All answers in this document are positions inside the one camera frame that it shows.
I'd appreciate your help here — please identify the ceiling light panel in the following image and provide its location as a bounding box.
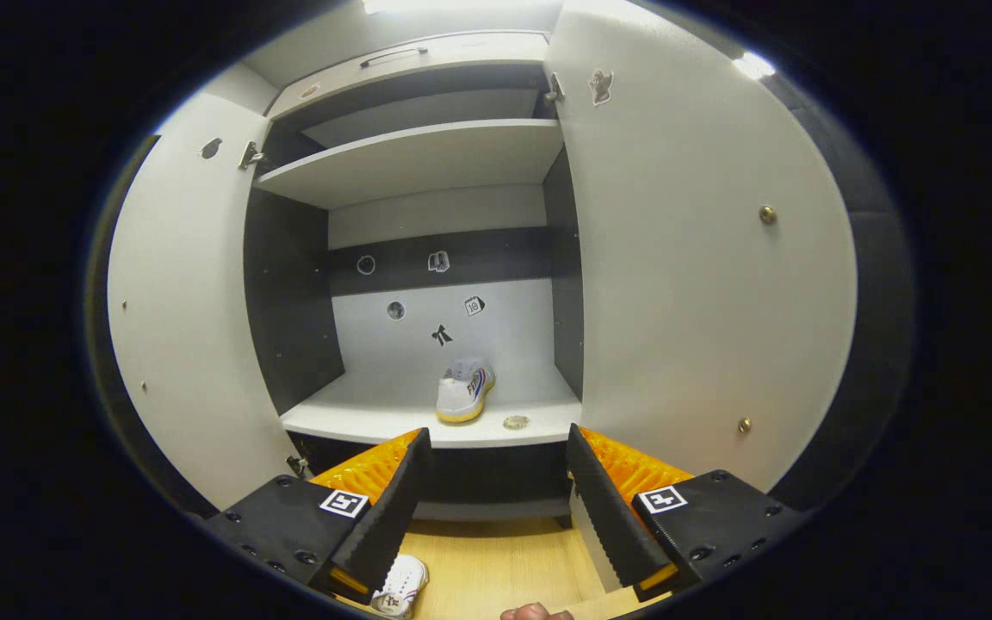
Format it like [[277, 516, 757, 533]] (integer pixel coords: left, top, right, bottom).
[[363, 0, 566, 15], [732, 51, 778, 81]]

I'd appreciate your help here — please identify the white shoe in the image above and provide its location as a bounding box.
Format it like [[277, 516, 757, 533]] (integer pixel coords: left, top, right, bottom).
[[370, 554, 431, 620], [435, 357, 498, 425]]

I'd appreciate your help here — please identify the metal drawer handle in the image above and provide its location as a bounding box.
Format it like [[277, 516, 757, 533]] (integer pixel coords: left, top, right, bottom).
[[359, 45, 431, 71]]

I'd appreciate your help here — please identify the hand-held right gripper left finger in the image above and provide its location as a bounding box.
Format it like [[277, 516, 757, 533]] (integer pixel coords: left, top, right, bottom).
[[203, 428, 432, 604]]

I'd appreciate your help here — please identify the black backdrop cloth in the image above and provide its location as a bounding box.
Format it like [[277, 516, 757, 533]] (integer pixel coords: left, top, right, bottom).
[[83, 73, 919, 518]]

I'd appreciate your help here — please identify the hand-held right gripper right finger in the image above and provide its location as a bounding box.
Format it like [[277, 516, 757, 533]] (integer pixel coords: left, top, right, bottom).
[[565, 424, 807, 602]]

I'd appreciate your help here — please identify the grey shoe cabinet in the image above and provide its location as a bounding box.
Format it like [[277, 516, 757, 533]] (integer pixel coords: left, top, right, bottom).
[[242, 30, 588, 528]]

